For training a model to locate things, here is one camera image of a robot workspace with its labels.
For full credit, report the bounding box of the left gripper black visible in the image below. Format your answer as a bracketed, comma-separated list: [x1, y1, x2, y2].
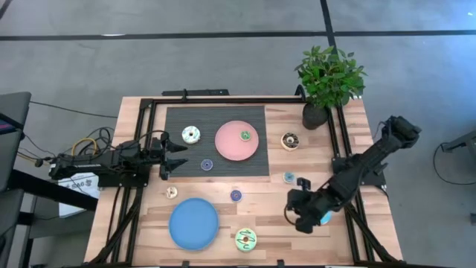
[148, 132, 189, 182]

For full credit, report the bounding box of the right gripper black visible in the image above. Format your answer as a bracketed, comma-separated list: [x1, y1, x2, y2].
[286, 177, 338, 235]

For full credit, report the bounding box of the large white icing donut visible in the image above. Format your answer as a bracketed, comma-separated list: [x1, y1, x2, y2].
[181, 125, 202, 145]

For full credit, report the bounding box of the large chocolate icing donut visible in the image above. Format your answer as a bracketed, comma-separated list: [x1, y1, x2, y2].
[280, 132, 300, 152]

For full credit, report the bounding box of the large green icing donut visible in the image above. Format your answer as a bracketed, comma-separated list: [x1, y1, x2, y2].
[234, 227, 258, 253]

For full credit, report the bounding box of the pink round plate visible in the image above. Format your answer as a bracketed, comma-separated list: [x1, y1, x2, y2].
[214, 120, 260, 162]

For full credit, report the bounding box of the dark grey woven mat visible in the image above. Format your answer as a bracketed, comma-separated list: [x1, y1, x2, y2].
[163, 105, 271, 179]

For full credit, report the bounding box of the blue round plate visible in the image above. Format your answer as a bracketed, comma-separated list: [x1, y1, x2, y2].
[168, 197, 220, 252]

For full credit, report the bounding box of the dark plant pot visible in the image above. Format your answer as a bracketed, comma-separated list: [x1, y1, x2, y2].
[301, 102, 330, 131]

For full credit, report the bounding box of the black desk beam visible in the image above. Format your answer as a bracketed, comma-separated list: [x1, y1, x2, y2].
[7, 169, 98, 212]

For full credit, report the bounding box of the green leafy plant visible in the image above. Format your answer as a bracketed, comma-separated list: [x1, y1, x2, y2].
[293, 45, 368, 109]

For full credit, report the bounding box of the grey desk top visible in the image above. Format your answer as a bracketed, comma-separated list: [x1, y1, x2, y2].
[0, 92, 33, 193]

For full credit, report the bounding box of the grey stand base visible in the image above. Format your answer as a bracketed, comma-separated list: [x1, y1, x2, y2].
[440, 128, 476, 153]

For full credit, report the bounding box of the laptop screen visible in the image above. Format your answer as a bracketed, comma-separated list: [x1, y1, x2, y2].
[0, 113, 25, 137]

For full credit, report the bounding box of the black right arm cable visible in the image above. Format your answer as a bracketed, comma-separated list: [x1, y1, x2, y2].
[283, 203, 298, 226]

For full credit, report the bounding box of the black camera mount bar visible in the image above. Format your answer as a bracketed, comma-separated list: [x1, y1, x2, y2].
[161, 88, 231, 97]

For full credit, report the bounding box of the black aluminium table frame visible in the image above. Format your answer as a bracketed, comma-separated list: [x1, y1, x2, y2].
[87, 95, 401, 267]

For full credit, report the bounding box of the black floor cable bundle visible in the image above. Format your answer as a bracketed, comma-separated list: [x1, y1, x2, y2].
[16, 126, 116, 168]

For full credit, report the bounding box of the yellow cable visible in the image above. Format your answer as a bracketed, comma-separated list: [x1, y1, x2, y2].
[70, 137, 98, 157]

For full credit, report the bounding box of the thin black floor cable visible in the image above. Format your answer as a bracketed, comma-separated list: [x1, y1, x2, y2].
[29, 100, 118, 119]

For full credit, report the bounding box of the black looped floor cable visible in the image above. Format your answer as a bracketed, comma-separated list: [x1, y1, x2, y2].
[432, 142, 476, 186]

